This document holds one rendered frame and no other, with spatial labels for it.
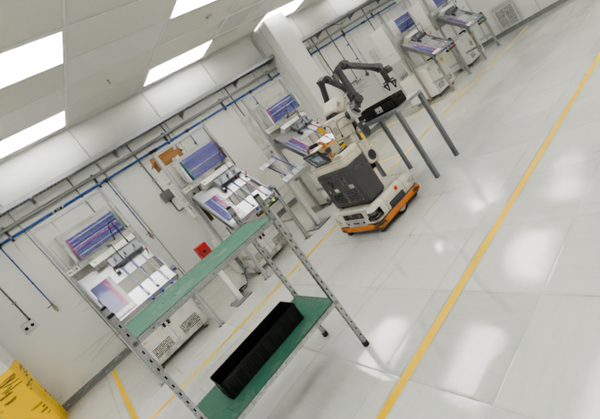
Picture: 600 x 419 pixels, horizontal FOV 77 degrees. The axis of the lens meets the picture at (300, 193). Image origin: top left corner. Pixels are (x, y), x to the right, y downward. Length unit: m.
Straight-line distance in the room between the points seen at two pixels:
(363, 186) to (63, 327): 4.28
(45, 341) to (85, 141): 2.68
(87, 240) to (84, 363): 2.10
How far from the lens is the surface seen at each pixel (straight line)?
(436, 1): 9.27
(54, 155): 6.16
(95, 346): 6.01
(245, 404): 2.08
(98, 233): 4.45
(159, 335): 4.41
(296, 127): 5.44
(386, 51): 8.06
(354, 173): 3.39
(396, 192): 3.61
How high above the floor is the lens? 1.32
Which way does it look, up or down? 10 degrees down
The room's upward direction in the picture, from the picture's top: 36 degrees counter-clockwise
